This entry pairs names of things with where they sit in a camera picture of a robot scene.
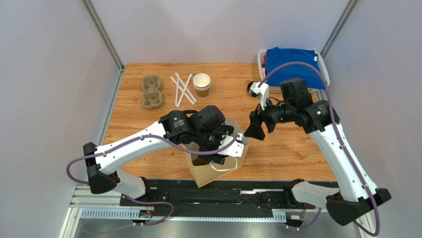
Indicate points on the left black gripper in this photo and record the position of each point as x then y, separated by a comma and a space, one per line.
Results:
221, 131

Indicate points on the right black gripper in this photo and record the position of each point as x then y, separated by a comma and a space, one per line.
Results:
264, 118

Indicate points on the brown paper bag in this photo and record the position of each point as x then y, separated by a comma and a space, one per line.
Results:
205, 172

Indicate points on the stack of paper cups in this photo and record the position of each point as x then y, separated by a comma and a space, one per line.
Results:
202, 84

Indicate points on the white straw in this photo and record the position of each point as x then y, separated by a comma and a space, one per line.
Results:
183, 90

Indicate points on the cardboard cup carrier tray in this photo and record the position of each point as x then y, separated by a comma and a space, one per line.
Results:
152, 97

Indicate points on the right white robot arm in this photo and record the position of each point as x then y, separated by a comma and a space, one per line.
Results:
356, 193

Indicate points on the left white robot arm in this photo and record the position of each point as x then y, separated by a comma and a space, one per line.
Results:
178, 129

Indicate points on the stack of black lids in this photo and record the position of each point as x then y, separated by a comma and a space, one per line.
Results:
249, 87

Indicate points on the white plastic basket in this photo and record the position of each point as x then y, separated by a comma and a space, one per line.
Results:
324, 71

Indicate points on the blue folded towel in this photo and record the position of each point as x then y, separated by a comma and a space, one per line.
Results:
290, 57

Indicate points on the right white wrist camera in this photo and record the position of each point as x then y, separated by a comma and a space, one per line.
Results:
261, 91

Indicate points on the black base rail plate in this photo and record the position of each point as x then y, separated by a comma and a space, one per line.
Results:
225, 195

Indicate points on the white slotted cable duct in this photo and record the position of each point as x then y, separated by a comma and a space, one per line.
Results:
140, 214

